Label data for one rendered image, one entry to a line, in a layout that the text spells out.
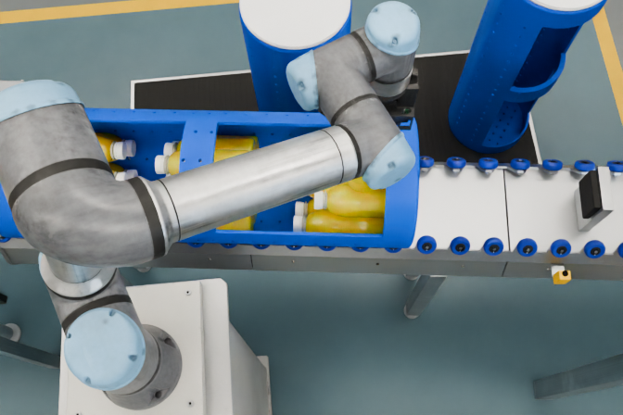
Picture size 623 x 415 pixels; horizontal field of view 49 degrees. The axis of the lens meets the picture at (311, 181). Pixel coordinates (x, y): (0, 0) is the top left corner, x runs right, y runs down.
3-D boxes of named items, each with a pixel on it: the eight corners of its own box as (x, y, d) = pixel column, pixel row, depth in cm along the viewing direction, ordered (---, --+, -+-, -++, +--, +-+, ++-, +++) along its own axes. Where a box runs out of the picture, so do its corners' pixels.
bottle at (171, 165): (247, 145, 140) (161, 144, 141) (246, 179, 139) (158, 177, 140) (251, 154, 147) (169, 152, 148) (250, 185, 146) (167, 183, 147)
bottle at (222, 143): (256, 162, 154) (177, 159, 155) (256, 132, 151) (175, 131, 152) (252, 174, 148) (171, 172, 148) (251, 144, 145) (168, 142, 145)
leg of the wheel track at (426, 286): (420, 319, 245) (449, 278, 187) (403, 318, 245) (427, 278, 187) (419, 302, 247) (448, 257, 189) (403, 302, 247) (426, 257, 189)
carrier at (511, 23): (434, 132, 255) (505, 167, 249) (485, -17, 173) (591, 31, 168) (467, 73, 263) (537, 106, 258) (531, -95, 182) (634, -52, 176)
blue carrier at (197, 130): (406, 265, 154) (422, 220, 128) (21, 255, 157) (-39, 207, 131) (403, 152, 166) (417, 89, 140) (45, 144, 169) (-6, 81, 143)
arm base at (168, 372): (174, 414, 123) (159, 409, 113) (93, 406, 124) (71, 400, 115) (188, 329, 128) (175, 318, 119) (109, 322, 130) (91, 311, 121)
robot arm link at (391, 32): (350, 11, 94) (404, -13, 95) (348, 55, 104) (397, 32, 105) (379, 56, 91) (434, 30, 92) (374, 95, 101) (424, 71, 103)
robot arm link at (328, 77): (317, 115, 90) (390, 80, 91) (279, 52, 94) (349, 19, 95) (319, 143, 97) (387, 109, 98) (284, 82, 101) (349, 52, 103)
